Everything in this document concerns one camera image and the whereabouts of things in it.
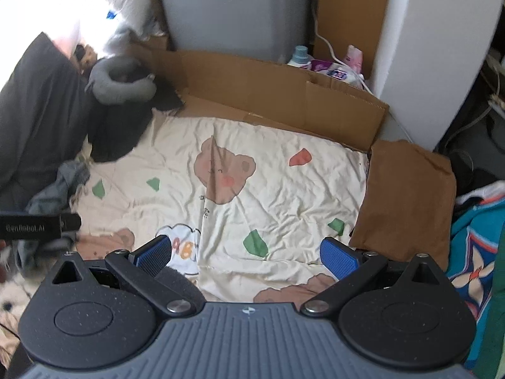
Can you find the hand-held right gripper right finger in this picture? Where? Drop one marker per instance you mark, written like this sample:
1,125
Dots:
339,259

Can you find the teal printed cloth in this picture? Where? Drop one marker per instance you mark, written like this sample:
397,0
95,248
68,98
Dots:
469,244

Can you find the white cabinet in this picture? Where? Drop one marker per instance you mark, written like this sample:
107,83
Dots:
434,47

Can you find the dark grey duvet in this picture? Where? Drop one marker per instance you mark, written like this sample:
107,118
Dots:
39,118

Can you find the white patterned fluffy blanket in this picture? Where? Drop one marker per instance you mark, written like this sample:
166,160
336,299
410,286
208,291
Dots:
12,304

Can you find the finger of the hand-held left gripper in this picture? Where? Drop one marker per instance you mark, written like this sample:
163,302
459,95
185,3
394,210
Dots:
71,222

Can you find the blue denim jeans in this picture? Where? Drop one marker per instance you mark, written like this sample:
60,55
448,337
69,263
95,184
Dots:
51,197

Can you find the black garment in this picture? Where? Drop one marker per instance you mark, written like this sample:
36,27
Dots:
118,130

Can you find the small brown plush toy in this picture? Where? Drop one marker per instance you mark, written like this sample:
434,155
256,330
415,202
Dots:
86,57

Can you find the bear printed cream bedsheet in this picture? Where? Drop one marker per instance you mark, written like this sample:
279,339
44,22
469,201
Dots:
276,189

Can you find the pink bottle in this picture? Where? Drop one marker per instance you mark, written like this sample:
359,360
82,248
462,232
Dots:
354,59

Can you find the purple white packet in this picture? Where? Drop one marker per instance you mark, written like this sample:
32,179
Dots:
335,72

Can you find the folded brown cloth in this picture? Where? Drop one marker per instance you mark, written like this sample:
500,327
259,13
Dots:
402,205

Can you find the upright cardboard box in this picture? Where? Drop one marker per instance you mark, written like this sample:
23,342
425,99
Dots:
355,15

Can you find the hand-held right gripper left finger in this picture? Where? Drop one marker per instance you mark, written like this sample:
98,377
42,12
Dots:
156,256

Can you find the white detergent bottle blue cap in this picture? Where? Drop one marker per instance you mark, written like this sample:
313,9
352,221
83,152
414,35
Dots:
300,57

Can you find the grey appliance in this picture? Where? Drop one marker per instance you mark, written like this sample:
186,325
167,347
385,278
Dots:
236,8

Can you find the brown cardboard sheet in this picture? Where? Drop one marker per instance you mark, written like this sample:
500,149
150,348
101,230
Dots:
256,83

